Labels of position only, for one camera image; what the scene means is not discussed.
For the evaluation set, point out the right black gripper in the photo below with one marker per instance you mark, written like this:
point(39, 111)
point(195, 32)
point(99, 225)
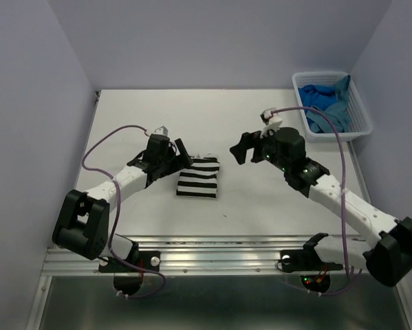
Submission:
point(247, 141)

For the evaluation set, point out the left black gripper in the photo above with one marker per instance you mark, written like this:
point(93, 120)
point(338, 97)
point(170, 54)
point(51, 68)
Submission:
point(179, 161)

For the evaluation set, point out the black white striped tank top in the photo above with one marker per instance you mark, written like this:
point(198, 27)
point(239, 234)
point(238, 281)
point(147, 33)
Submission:
point(201, 179)

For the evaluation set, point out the teal tank top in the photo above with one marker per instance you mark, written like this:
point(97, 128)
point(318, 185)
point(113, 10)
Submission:
point(337, 113)

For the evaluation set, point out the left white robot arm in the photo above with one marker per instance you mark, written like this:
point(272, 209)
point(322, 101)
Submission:
point(83, 222)

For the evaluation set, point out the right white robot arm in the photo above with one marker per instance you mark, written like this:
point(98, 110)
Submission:
point(385, 246)

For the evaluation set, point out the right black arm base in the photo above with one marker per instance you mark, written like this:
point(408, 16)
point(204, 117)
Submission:
point(316, 277)

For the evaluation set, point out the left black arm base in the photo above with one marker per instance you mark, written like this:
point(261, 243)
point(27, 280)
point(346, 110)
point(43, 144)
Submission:
point(143, 280)

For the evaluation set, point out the blue tank top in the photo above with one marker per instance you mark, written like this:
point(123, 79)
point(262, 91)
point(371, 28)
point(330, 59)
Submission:
point(317, 96)

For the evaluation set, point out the white plastic basket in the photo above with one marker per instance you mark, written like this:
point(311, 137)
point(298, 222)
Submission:
point(361, 124)

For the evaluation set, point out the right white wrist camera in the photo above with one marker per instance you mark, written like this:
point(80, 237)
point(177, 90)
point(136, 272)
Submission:
point(272, 122)

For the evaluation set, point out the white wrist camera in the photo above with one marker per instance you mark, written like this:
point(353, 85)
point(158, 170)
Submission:
point(162, 130)
point(272, 122)

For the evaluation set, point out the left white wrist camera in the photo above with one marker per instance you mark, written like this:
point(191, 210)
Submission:
point(162, 130)

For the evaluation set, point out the aluminium mounting rail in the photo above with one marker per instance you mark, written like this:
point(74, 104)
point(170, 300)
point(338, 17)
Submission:
point(191, 255)

